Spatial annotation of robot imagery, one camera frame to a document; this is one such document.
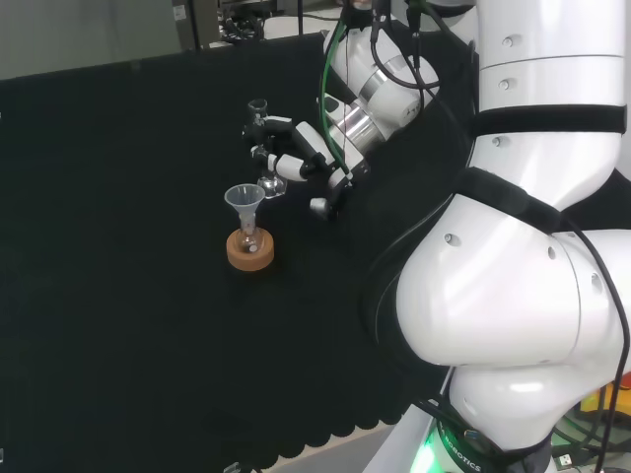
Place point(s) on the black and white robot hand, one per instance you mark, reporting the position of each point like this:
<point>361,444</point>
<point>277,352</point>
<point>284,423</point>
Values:
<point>308,143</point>

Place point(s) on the clear glass graduated cylinder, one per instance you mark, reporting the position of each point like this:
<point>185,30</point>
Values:
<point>272,186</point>

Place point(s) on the clear plastic funnel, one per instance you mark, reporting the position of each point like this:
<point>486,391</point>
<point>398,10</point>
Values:
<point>244,197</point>

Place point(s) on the small round-bottom glass flask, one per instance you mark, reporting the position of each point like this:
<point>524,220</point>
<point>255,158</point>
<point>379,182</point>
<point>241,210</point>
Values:
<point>246,241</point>

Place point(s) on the grey metal cabinet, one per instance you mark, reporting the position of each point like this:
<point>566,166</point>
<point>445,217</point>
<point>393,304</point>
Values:
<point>204,24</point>

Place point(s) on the black bench cloth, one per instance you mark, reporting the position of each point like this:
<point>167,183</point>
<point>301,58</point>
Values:
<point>123,246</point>

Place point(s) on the yellow stop button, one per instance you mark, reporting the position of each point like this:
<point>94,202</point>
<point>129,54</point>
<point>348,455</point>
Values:
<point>606,399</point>

